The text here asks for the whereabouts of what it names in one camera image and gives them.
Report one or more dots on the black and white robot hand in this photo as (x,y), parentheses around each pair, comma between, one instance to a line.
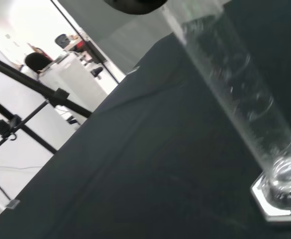
(135,6)

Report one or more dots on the black upright pole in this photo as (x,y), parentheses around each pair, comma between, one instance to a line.
(85,37)

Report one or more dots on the clear tape piece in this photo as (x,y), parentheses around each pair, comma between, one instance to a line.
(12,204)
(132,71)

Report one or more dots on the black office chair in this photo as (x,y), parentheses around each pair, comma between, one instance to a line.
(63,39)

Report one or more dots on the white cabinet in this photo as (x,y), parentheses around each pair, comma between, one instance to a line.
(73,77)

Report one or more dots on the person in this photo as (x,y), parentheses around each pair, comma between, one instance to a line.
(35,62)

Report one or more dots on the black tripod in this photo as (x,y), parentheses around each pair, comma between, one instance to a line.
(35,87)

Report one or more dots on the black cloth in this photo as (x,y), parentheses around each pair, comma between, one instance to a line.
(147,161)

